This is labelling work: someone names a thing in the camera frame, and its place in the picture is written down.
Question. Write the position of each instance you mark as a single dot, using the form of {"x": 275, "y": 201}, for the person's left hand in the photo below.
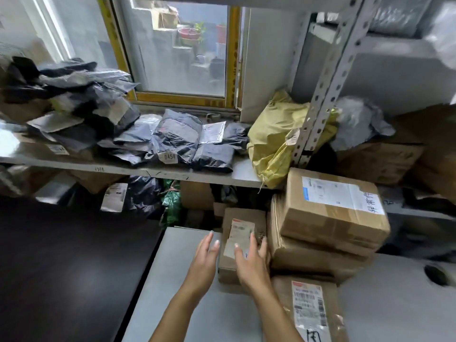
{"x": 203, "y": 267}

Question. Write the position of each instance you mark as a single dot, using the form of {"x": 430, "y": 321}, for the person's right hand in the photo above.
{"x": 253, "y": 270}

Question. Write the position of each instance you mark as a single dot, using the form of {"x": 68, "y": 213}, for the small brown box with label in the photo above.
{"x": 228, "y": 270}

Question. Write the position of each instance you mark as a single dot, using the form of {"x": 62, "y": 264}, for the taped box handwritten label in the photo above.
{"x": 335, "y": 309}

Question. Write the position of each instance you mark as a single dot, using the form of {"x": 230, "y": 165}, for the person's left forearm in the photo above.
{"x": 174, "y": 317}

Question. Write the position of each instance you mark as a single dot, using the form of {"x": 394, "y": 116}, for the person's right forearm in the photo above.
{"x": 278, "y": 317}

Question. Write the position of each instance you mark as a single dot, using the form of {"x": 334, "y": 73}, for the green plastic bag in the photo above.
{"x": 171, "y": 203}

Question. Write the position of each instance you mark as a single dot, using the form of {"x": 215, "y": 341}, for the black plastic mailer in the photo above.
{"x": 142, "y": 195}

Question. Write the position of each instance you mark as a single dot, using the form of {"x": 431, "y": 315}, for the grey metal shelf rack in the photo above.
{"x": 331, "y": 85}
{"x": 142, "y": 172}

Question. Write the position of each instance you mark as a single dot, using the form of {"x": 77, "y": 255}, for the olive yellow bag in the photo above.
{"x": 274, "y": 138}

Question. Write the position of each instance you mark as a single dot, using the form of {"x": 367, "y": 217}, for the small handwritten cardboard box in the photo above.
{"x": 381, "y": 163}

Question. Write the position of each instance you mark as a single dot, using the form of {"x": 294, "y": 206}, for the dark grey plastic mailer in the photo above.
{"x": 420, "y": 242}

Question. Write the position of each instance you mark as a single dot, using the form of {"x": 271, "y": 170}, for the yellow framed window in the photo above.
{"x": 178, "y": 98}

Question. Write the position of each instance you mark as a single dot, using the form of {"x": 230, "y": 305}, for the crumpled grey plastic bag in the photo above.
{"x": 360, "y": 121}

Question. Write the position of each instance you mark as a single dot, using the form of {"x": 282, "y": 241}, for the pile of grey mailer bags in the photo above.
{"x": 71, "y": 99}

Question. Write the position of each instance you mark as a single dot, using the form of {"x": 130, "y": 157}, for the large yellow-taped cardboard box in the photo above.
{"x": 434, "y": 153}

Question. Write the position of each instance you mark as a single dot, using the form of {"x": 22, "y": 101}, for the black plastic bags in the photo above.
{"x": 399, "y": 14}

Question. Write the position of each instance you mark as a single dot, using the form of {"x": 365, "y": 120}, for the white hanging plastic bag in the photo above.
{"x": 441, "y": 35}

